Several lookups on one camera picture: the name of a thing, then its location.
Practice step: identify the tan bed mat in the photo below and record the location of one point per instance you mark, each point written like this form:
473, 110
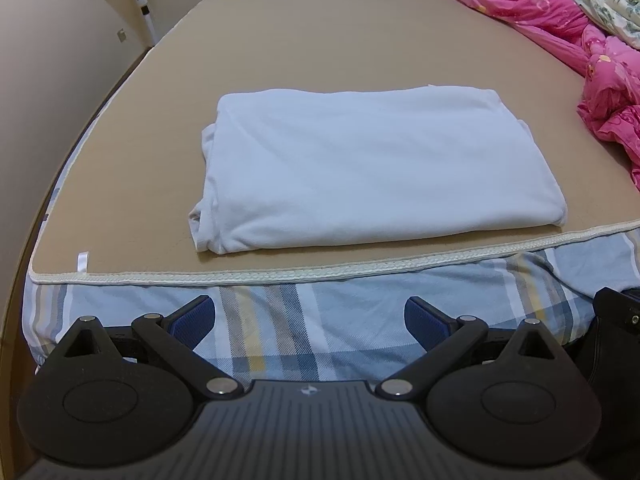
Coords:
150, 125

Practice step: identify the white garment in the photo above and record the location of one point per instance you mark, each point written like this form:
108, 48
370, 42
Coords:
360, 165

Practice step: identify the blue plaid bedsheet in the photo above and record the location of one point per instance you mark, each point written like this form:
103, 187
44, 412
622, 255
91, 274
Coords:
325, 325

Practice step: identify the white floral blanket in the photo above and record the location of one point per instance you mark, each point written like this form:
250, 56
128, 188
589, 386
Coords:
607, 5

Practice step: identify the pink floral quilt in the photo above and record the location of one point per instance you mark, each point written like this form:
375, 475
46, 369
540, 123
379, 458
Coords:
530, 5

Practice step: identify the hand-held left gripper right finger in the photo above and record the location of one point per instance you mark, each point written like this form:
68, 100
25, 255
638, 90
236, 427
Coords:
425, 317

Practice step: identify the wall socket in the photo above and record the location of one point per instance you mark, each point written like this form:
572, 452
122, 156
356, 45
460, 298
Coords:
121, 35

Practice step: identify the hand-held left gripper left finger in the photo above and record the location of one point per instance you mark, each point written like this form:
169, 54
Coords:
192, 320

